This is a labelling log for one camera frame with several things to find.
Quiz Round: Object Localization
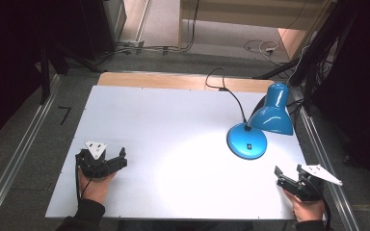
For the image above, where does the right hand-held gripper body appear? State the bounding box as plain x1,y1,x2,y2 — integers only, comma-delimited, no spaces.
287,164,344,203

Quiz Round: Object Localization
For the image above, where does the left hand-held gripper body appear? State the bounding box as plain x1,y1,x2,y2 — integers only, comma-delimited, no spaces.
75,141,120,179

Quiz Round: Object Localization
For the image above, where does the blue desk lamp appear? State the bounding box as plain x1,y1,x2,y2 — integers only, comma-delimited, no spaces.
225,82,295,161

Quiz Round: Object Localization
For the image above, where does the person's left hand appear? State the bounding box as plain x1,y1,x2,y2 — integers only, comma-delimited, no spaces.
78,168,118,206

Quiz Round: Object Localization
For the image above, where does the person's right hand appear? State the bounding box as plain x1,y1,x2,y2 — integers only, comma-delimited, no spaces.
283,189,327,223

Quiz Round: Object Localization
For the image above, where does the wooden table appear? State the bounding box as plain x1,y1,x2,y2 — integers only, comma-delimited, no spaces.
96,71,276,94

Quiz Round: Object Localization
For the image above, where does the black metal stand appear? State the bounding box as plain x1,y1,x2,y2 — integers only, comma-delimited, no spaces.
38,39,105,106

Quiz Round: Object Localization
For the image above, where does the dark curtain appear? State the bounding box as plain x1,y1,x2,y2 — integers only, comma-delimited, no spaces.
0,0,115,152
311,0,370,196

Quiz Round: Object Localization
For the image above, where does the light wooden cabinet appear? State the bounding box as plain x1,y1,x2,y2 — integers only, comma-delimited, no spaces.
177,0,335,62

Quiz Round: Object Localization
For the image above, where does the aluminium floor rail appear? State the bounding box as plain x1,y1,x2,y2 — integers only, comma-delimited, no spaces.
0,74,63,227
291,88,361,231

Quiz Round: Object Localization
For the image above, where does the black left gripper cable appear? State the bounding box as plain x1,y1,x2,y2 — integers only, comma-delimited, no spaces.
74,153,93,206

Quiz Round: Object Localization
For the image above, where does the black lamp cable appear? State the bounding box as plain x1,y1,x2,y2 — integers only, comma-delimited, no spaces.
204,66,249,129

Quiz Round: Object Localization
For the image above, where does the bundle of floor cables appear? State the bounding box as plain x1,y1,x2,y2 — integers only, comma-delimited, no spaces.
91,0,201,66

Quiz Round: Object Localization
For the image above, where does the white floor cable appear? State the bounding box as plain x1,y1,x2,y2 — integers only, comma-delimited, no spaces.
243,0,309,66

